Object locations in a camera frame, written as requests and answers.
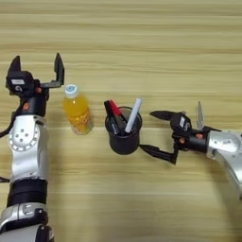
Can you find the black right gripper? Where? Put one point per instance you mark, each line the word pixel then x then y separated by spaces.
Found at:
pixel 195 140

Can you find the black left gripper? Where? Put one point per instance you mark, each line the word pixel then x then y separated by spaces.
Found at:
pixel 34 102

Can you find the black pen holder cup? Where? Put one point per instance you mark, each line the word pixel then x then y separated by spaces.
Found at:
pixel 124 143

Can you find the orange juice bottle white cap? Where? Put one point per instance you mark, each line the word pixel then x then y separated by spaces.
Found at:
pixel 77 113

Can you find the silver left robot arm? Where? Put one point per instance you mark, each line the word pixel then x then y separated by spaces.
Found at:
pixel 28 151

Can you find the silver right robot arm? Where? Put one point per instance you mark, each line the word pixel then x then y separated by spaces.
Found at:
pixel 227 148

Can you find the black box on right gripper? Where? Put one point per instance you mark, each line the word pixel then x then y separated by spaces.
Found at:
pixel 181 123

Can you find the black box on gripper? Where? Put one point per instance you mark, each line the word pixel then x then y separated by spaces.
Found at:
pixel 181 123
pixel 19 82

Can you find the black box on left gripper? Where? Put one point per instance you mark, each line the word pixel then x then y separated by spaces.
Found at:
pixel 19 82

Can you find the white marker pen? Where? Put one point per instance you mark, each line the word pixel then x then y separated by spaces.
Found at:
pixel 133 115

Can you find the black marker pen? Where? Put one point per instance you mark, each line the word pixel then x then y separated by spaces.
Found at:
pixel 112 121

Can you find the red marker pen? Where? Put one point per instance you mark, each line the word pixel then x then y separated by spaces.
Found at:
pixel 115 108

